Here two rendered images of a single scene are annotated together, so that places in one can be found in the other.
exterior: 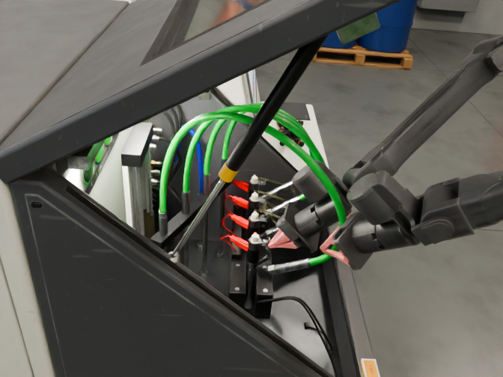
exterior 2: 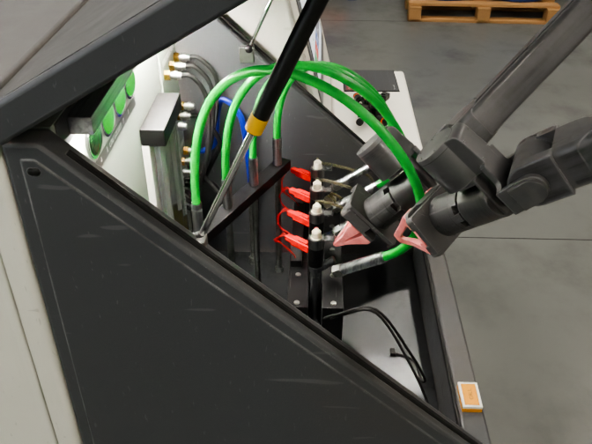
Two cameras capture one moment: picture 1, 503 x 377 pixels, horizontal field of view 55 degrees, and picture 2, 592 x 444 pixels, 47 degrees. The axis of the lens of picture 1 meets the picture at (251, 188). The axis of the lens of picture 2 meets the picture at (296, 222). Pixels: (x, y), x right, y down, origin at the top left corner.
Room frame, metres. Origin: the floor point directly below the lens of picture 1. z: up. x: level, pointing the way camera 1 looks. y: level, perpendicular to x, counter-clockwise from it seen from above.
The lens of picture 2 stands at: (-0.12, -0.06, 1.77)
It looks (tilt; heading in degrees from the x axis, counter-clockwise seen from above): 34 degrees down; 5
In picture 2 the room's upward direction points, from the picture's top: straight up
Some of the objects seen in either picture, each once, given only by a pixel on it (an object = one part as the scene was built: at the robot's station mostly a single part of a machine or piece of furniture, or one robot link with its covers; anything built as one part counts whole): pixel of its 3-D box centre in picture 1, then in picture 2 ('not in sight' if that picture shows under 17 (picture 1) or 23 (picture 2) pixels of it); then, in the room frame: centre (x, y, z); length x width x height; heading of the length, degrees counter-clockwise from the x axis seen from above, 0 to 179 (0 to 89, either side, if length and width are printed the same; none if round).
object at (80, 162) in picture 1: (122, 87); (136, 42); (0.81, 0.25, 1.43); 0.54 x 0.03 x 0.02; 3
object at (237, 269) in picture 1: (248, 266); (314, 278); (0.94, -0.01, 0.91); 0.34 x 0.10 x 0.15; 3
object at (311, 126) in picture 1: (292, 144); (373, 124); (1.53, -0.13, 0.97); 0.70 x 0.22 x 0.03; 3
